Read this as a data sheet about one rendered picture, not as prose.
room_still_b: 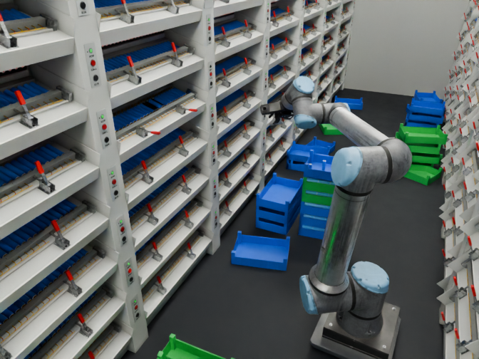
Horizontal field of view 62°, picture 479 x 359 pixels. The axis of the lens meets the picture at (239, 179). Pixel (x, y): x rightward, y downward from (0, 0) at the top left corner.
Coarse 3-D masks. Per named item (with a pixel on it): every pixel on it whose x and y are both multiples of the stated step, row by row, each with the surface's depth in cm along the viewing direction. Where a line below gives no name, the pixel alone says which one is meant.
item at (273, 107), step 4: (264, 104) 189; (268, 104) 189; (272, 104) 189; (276, 104) 188; (280, 104) 188; (260, 108) 189; (264, 108) 188; (268, 108) 188; (272, 108) 188; (276, 108) 188; (280, 108) 187; (264, 112) 188; (268, 112) 188; (272, 112) 188; (276, 112) 189
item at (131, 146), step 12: (180, 84) 182; (204, 96) 180; (192, 108) 173; (204, 108) 182; (168, 120) 159; (180, 120) 165; (168, 132) 160; (120, 144) 130; (132, 144) 140; (144, 144) 145; (120, 156) 134; (132, 156) 142
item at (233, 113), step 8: (240, 88) 248; (248, 88) 246; (232, 96) 234; (240, 96) 237; (248, 96) 243; (256, 96) 246; (216, 104) 219; (224, 104) 222; (232, 104) 224; (240, 104) 233; (248, 104) 231; (256, 104) 239; (216, 112) 213; (224, 112) 216; (232, 112) 221; (240, 112) 225; (248, 112) 231; (224, 120) 210; (232, 120) 214; (240, 120) 224; (224, 128) 205
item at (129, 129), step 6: (186, 96) 175; (192, 96) 178; (174, 102) 167; (180, 102) 170; (162, 108) 160; (168, 108) 162; (150, 114) 154; (156, 114) 156; (162, 114) 160; (138, 120) 148; (144, 120) 149; (150, 120) 153; (156, 120) 154; (132, 126) 144; (120, 132) 139; (126, 132) 142; (132, 132) 143; (120, 138) 138; (126, 138) 140
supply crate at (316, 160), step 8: (312, 152) 232; (312, 160) 235; (320, 160) 235; (328, 160) 233; (304, 168) 218; (312, 168) 229; (320, 168) 229; (328, 168) 229; (304, 176) 220; (312, 176) 219; (320, 176) 217; (328, 176) 216
